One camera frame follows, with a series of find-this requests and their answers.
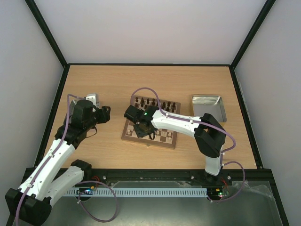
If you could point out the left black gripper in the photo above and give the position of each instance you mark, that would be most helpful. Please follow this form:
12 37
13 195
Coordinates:
105 115

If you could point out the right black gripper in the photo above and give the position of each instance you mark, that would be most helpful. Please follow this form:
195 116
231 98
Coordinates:
143 129

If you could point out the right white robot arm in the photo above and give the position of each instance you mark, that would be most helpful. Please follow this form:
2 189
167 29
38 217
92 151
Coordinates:
208 133

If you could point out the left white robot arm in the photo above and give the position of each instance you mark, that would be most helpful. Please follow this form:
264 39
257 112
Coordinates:
32 202

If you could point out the wooden chess board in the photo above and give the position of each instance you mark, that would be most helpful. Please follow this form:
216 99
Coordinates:
161 135

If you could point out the left metal tray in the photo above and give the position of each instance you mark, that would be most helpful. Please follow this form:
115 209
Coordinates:
71 108

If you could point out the metal tray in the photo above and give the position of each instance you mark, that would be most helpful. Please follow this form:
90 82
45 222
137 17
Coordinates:
71 108
211 104

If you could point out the right metal tray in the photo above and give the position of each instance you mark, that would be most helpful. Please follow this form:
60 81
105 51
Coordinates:
211 104

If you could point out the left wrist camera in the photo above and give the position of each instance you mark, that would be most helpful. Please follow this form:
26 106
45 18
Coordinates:
94 98

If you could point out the slotted white cable duct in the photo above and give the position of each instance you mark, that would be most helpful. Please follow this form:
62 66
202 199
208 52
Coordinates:
138 192

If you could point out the black mounting rail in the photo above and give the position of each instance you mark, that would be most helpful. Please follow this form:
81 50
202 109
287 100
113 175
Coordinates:
195 177

